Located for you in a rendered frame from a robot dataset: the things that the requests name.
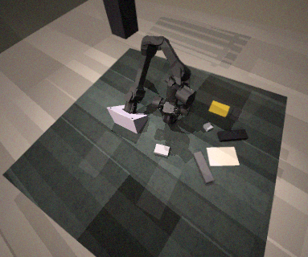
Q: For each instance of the cream flat sheet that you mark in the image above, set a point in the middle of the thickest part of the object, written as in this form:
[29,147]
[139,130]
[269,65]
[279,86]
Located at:
[222,156]

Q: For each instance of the yellow rectangular block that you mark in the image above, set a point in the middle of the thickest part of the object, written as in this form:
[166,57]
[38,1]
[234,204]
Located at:
[219,108]

